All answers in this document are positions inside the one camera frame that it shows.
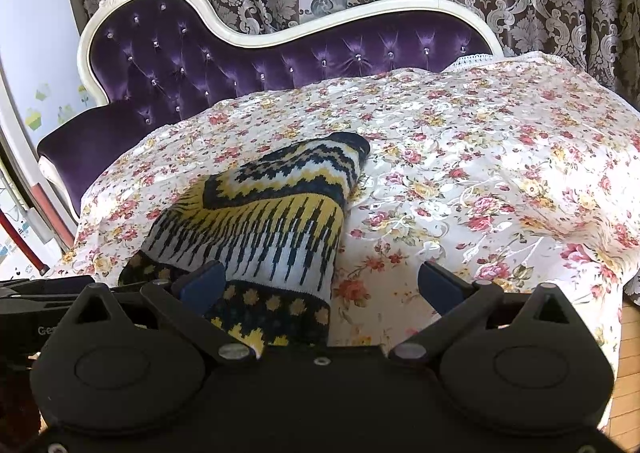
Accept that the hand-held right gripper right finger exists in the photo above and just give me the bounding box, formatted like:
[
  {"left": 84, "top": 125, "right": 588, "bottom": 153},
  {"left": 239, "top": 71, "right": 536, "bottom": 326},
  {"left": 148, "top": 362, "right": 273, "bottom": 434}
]
[{"left": 389, "top": 260, "right": 577, "bottom": 364}]

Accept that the dark red cloth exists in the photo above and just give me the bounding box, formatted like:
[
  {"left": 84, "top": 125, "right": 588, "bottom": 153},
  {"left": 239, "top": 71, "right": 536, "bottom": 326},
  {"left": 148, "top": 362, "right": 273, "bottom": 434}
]
[{"left": 0, "top": 358, "right": 42, "bottom": 438}]

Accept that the floral bedspread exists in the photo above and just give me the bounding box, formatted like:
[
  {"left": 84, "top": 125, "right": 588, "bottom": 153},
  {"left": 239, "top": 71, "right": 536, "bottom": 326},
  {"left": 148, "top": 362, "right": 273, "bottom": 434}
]
[{"left": 50, "top": 50, "right": 640, "bottom": 434}]

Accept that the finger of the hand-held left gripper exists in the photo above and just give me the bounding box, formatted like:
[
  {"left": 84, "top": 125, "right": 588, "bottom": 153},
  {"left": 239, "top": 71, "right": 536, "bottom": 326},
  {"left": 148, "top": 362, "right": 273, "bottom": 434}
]
[{"left": 0, "top": 275, "right": 96, "bottom": 305}]

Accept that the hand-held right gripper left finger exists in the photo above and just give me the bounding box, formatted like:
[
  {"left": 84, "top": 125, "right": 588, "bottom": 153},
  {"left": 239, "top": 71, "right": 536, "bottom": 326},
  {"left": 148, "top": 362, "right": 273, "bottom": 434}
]
[{"left": 65, "top": 260, "right": 262, "bottom": 365}]

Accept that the purple tufted sofa white frame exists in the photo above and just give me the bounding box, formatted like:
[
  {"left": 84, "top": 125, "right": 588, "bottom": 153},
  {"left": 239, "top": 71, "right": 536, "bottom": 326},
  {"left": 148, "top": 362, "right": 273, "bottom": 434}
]
[{"left": 37, "top": 0, "right": 506, "bottom": 234}]

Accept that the navy yellow white knit sweater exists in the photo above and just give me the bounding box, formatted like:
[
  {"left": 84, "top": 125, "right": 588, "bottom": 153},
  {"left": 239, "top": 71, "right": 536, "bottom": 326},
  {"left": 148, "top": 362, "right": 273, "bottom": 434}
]
[{"left": 117, "top": 132, "right": 372, "bottom": 359}]

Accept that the red stick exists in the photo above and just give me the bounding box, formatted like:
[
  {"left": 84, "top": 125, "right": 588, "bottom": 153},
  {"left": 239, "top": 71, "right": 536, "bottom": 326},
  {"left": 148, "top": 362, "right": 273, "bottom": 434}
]
[{"left": 0, "top": 210, "right": 49, "bottom": 277}]

